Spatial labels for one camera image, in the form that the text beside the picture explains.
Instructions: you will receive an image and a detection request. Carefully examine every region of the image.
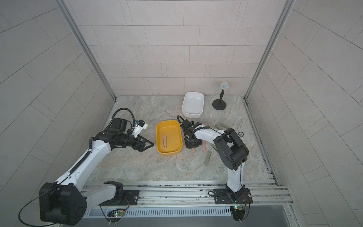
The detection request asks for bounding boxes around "white plastic storage box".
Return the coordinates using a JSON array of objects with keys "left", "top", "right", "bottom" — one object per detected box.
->
[{"left": 182, "top": 92, "right": 205, "bottom": 119}]

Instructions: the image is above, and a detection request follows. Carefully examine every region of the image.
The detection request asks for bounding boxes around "green folded knife front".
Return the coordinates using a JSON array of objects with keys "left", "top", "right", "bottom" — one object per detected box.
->
[{"left": 204, "top": 150, "right": 212, "bottom": 166}]

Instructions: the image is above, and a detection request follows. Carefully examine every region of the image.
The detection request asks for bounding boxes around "left circuit board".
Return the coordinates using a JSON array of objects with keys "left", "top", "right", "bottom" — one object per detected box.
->
[{"left": 107, "top": 209, "right": 127, "bottom": 218}]

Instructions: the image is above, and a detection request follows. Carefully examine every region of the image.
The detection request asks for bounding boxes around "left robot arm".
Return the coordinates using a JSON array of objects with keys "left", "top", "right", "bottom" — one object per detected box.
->
[{"left": 38, "top": 107, "right": 154, "bottom": 227}]

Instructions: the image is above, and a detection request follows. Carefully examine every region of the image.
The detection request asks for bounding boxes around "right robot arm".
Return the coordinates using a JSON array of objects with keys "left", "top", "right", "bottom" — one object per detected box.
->
[{"left": 177, "top": 116, "right": 249, "bottom": 194}]

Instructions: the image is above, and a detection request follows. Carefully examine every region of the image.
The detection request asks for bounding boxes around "circuit board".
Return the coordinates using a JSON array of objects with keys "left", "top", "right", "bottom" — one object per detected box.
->
[
  {"left": 230, "top": 205, "right": 246, "bottom": 222},
  {"left": 107, "top": 209, "right": 127, "bottom": 218}
]

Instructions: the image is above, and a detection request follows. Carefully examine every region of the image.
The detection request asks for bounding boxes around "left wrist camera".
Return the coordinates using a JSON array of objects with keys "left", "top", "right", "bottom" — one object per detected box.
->
[{"left": 131, "top": 120, "right": 148, "bottom": 138}]

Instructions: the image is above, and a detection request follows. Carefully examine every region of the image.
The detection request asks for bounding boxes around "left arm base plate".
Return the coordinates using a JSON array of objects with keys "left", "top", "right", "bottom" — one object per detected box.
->
[{"left": 100, "top": 190, "right": 140, "bottom": 206}]

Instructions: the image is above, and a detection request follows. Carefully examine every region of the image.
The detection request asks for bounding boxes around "long pink open knife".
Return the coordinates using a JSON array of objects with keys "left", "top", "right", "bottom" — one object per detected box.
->
[{"left": 202, "top": 141, "right": 207, "bottom": 153}]

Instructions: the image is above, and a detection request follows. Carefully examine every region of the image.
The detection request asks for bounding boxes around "yellow plastic storage box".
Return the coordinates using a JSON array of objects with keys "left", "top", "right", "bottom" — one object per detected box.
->
[{"left": 156, "top": 120, "right": 183, "bottom": 156}]

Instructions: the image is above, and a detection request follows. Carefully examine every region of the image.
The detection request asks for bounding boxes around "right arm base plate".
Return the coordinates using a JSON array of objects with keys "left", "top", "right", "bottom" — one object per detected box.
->
[{"left": 209, "top": 188, "right": 253, "bottom": 205}]

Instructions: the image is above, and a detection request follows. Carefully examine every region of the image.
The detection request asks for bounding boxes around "aluminium mounting rail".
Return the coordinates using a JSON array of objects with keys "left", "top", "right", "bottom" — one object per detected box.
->
[{"left": 82, "top": 181, "right": 294, "bottom": 209}]

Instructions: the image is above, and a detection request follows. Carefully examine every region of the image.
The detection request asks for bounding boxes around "right circuit board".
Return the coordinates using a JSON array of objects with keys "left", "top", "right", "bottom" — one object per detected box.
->
[{"left": 230, "top": 205, "right": 246, "bottom": 222}]

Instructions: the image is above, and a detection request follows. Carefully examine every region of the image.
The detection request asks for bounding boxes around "black stand with round disc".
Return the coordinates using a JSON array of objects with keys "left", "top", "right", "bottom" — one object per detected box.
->
[{"left": 212, "top": 82, "right": 229, "bottom": 110}]

